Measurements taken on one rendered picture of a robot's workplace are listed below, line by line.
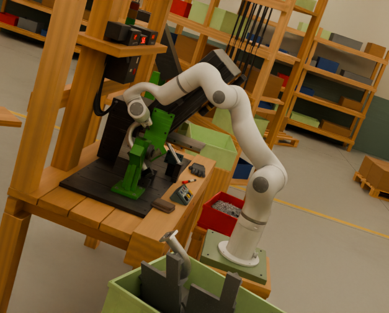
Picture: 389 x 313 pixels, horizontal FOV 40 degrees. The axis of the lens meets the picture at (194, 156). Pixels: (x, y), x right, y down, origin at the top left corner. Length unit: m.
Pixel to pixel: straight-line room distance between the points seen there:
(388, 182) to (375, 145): 3.95
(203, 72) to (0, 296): 1.32
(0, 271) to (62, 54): 0.99
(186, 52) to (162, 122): 3.59
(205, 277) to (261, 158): 0.58
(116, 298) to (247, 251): 0.77
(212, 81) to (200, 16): 3.95
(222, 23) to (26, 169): 3.90
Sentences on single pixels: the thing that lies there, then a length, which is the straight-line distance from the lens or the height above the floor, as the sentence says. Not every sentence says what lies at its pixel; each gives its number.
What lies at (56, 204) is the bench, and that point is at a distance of 2.28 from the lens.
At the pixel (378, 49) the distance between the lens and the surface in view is 11.51.
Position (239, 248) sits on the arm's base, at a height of 0.93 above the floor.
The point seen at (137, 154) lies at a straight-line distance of 2.40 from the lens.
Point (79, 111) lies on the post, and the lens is 2.56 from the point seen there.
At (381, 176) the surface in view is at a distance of 8.42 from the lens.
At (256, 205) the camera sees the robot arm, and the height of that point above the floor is 1.14.
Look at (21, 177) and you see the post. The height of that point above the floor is 0.94.
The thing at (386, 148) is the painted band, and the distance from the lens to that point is 12.46.
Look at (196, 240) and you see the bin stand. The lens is 2.69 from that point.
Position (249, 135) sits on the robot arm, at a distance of 2.18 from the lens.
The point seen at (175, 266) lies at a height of 1.09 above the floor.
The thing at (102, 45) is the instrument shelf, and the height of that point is 1.53.
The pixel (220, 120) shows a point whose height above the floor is 0.79.
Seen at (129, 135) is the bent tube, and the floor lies 1.11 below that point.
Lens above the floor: 1.81
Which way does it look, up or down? 15 degrees down
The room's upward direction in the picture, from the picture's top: 19 degrees clockwise
